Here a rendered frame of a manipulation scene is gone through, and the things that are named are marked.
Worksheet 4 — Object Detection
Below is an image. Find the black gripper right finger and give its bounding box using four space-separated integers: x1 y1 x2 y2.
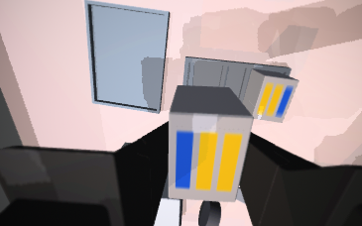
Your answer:
239 132 362 226

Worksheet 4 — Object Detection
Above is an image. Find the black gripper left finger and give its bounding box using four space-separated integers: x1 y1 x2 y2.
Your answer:
0 121 169 226

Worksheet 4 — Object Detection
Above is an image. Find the dark grey cylinder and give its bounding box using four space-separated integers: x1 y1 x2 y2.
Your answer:
198 201 221 226

